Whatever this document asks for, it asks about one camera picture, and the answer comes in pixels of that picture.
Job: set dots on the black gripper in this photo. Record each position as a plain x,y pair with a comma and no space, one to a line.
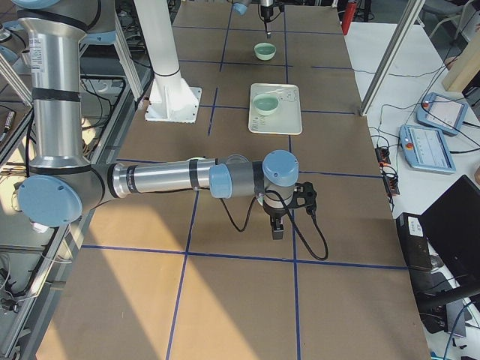
274,213
265,11

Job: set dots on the green bowl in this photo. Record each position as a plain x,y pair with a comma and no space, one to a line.
265,104
264,51

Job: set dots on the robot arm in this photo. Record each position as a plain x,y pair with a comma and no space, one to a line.
241,6
63,184

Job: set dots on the green bowl on tray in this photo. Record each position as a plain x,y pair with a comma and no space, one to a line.
265,104

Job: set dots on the red fire extinguisher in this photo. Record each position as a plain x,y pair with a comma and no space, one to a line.
348,16

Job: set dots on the cream bear print tray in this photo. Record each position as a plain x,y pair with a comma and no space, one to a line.
287,120

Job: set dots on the black laptop computer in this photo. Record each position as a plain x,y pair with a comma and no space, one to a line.
451,227

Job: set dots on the blue teach pendant near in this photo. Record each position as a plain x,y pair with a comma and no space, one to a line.
425,149

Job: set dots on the blue teach pendant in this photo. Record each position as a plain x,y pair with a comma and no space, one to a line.
425,149
439,111

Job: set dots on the blue teach pendant far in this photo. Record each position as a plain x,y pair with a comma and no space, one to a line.
439,111

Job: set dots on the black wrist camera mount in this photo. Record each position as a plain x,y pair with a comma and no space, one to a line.
304,196

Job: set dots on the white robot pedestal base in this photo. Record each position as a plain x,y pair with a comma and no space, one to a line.
171,98

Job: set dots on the aluminium frame post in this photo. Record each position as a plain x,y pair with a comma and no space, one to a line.
400,33

